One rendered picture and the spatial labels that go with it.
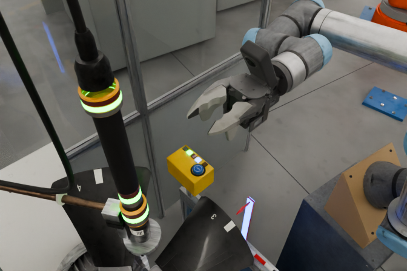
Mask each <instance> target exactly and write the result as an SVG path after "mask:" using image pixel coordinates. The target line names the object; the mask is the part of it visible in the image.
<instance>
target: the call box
mask: <svg viewBox="0 0 407 271"><path fill-rule="evenodd" d="M185 146H186V147H187V148H188V150H191V151H192V152H193V153H192V154H194V153H195V152H194V151H193V150H192V149H191V148H190V147H188V146H187V145H185ZM185 146H183V147H185ZM183 147H181V148H180V149H178V150H177V151H176V152H174V153H173V154H171V155H170V156H168V157H167V166H168V172H169V173H170V174H171V175H172V176H173V177H174V178H175V179H176V180H177V181H178V182H179V183H181V184H182V185H183V186H184V187H185V188H186V189H187V190H188V191H189V192H190V193H191V194H192V195H193V196H194V197H195V196H196V195H198V194H199V193H200V192H202V191H203V190H204V189H205V188H207V187H208V186H209V185H210V184H212V182H213V181H214V168H213V167H212V166H211V165H209V164H208V166H206V167H204V166H203V173H201V174H199V175H196V174H194V173H193V166H194V165H197V164H199V165H202V163H203V162H205V160H204V159H203V158H201V157H200V156H199V155H198V154H196V153H195V154H196V155H197V157H196V158H198V157H199V158H200V159H201V161H200V162H199V163H198V162H197V161H195V159H196V158H194V159H193V158H192V157H191V155H192V154H191V155H188V154H187V151H188V150H187V151H184V150H183V149H182V148H183ZM206 163H207V162H206Z"/></svg>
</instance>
